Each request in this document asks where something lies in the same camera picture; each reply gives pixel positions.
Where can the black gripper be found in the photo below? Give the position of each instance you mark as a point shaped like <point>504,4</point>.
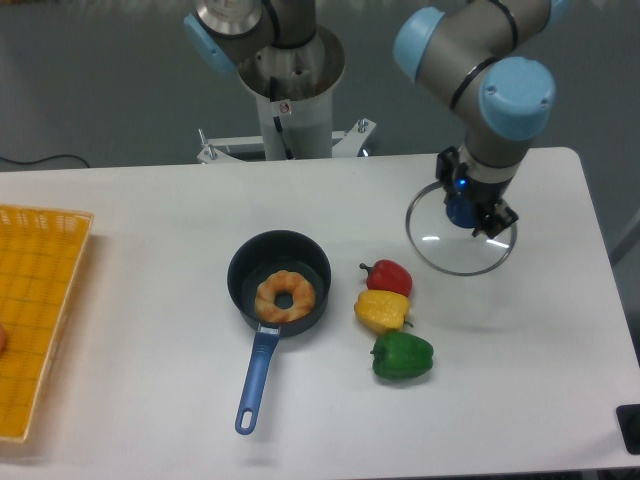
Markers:
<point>466,177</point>

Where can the glass lid blue knob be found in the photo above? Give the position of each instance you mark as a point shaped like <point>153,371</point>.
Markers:
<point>447,247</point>

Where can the dark pot blue handle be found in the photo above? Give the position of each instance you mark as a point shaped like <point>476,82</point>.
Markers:
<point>255,260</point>

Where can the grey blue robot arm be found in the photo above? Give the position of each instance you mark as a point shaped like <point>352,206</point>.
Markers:
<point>466,60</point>

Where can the red bell pepper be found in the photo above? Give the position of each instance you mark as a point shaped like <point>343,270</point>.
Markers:
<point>388,275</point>

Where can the yellow bell pepper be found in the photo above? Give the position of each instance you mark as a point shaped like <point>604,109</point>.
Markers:
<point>382,311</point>

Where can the green bell pepper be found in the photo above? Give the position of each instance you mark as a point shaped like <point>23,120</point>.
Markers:
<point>400,356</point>

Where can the glazed donut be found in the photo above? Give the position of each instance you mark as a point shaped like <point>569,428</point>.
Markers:
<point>283,297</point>

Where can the black device at table edge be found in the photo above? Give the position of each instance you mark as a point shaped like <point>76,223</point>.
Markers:
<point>628,417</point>

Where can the yellow plastic basket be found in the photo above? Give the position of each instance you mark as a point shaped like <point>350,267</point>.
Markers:
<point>41,251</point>

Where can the white metal base frame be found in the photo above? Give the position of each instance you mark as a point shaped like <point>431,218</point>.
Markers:
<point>345,144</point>

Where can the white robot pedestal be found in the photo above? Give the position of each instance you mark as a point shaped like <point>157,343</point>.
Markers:
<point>293,92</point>

